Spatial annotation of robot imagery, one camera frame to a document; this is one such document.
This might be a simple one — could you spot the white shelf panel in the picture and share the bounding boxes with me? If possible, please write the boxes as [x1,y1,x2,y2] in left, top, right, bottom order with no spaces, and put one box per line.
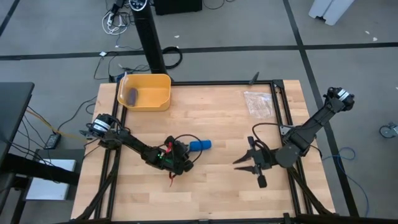
[25,158,77,201]

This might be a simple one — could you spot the blue cable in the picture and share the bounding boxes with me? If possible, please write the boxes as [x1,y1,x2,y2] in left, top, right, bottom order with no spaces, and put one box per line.
[321,146,371,218]

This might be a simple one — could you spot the grey caster wheel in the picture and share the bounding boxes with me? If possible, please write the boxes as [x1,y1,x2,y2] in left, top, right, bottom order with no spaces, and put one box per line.
[379,122,398,139]

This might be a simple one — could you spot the yellow plastic bin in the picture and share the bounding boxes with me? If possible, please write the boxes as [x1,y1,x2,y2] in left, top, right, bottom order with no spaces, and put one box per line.
[117,73,172,112]

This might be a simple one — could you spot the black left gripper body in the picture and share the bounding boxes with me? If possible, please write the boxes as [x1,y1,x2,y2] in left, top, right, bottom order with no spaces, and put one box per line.
[164,135,195,175]

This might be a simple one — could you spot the black desk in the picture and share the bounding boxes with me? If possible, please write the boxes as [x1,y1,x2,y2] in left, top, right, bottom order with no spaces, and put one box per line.
[0,82,35,167]

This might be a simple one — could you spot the black coiled cable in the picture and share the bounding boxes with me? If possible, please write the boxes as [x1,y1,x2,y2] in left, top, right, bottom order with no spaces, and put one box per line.
[162,46,184,70]

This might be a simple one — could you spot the black tower fan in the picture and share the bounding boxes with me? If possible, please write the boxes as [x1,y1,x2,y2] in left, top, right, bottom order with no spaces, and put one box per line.
[128,0,169,75]

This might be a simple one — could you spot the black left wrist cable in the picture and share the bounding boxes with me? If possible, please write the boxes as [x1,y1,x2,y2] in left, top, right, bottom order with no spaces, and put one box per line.
[172,134,203,164]

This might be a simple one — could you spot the brown bandage roll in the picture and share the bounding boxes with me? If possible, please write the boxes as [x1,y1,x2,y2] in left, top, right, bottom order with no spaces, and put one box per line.
[127,87,139,107]

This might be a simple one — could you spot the black aluminium table frame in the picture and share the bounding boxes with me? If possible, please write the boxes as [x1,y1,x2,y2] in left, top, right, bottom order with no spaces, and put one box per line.
[71,79,336,224]

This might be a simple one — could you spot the black equipment box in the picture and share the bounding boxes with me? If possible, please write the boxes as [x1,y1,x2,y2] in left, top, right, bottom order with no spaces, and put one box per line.
[154,0,203,16]

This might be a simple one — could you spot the clear plastic bag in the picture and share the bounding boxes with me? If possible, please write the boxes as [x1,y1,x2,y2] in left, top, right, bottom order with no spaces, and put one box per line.
[243,91,275,120]
[118,71,139,108]

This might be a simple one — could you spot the blue elastic bandage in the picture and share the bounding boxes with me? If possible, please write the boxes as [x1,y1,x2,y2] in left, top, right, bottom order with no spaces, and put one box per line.
[189,139,213,152]

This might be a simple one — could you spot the white plastic housing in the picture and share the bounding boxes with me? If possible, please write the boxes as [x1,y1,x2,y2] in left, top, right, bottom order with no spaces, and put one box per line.
[308,0,356,27]

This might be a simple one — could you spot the white power strip cables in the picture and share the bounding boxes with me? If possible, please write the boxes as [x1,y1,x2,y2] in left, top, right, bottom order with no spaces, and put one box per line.
[101,10,129,36]

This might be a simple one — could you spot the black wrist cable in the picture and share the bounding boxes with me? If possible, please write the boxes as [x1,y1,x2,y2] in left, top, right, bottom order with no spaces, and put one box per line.
[172,134,203,164]
[251,122,285,152]

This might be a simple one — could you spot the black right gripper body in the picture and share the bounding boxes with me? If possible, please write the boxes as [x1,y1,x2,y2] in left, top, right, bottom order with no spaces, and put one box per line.
[248,136,281,189]

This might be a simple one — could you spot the yellow cable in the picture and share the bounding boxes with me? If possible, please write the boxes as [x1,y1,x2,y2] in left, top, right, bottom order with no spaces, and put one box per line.
[26,108,90,143]

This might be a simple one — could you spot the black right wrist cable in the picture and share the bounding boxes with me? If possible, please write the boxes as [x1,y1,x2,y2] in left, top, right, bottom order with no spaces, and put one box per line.
[251,122,285,152]

